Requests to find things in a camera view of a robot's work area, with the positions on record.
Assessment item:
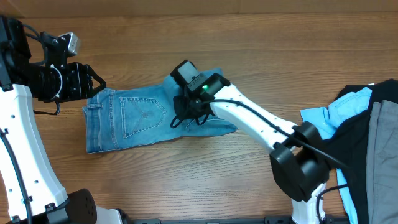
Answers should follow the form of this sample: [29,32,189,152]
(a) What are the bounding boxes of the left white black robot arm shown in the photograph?
[1,17,120,223]

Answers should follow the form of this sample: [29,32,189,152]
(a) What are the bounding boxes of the black garment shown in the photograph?
[325,79,397,223]

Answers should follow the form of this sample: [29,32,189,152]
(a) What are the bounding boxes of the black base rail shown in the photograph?
[93,207,352,224]

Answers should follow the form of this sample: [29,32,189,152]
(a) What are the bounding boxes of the blue denim jeans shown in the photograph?
[83,76,237,154]

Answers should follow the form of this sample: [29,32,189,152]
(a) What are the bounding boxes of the grey garment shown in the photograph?
[366,100,397,223]

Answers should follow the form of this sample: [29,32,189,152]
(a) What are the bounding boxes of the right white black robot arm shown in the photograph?
[170,60,331,223]

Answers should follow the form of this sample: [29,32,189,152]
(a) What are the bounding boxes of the light blue shirt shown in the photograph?
[300,87,372,224]

